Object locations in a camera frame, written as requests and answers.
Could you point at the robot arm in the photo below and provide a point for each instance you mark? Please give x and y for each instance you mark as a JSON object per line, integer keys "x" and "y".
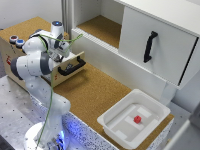
{"x": 31, "y": 65}

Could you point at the red button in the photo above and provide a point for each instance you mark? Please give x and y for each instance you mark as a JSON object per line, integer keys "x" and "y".
{"x": 13, "y": 38}

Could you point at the blue button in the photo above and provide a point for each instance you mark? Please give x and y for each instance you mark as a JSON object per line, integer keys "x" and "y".
{"x": 20, "y": 42}

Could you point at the wooden drawer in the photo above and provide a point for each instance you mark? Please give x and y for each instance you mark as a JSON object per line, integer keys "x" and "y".
{"x": 73, "y": 66}

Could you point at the white cabinet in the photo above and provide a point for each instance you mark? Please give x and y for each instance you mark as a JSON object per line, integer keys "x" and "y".
{"x": 100, "y": 56}

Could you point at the wooden drawer box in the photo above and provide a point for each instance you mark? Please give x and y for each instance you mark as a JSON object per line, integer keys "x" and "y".
{"x": 28, "y": 27}

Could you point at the white plastic box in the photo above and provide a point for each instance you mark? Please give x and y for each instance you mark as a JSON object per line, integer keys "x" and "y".
{"x": 116, "y": 128}

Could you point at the pink block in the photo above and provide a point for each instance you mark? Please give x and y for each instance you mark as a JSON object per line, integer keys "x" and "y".
{"x": 137, "y": 119}

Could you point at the white sliding door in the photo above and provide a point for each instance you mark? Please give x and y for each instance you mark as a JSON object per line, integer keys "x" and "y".
{"x": 166, "y": 50}

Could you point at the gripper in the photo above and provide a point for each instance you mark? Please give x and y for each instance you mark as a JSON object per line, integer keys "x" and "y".
{"x": 61, "y": 49}

